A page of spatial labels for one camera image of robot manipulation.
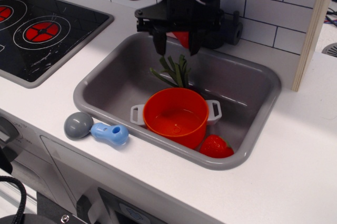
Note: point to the orange toy pot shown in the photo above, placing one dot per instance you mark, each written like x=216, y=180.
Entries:
x=178, y=114

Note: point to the red toy pepper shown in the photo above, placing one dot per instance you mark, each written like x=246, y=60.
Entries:
x=182, y=36

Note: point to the grey and blue toy ladle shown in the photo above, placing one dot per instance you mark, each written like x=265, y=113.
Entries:
x=78, y=125

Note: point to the grey plastic sink basin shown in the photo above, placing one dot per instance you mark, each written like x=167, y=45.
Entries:
x=245, y=90

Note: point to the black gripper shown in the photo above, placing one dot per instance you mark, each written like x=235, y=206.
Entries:
x=193, y=16

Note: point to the purple toy beet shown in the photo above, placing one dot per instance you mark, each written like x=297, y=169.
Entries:
x=175, y=74

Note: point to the light wooden side panel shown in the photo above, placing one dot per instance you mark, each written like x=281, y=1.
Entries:
x=311, y=39

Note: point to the grey oven knob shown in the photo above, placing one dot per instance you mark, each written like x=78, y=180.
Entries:
x=8, y=131

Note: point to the red toy strawberry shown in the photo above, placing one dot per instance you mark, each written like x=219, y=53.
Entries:
x=216, y=147

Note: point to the dark grey toy faucet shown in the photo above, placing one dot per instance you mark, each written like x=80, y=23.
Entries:
x=229, y=31

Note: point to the round metal drain grille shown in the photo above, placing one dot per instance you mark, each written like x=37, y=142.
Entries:
x=330, y=49

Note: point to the black toy stove top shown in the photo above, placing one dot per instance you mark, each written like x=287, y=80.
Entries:
x=40, y=36

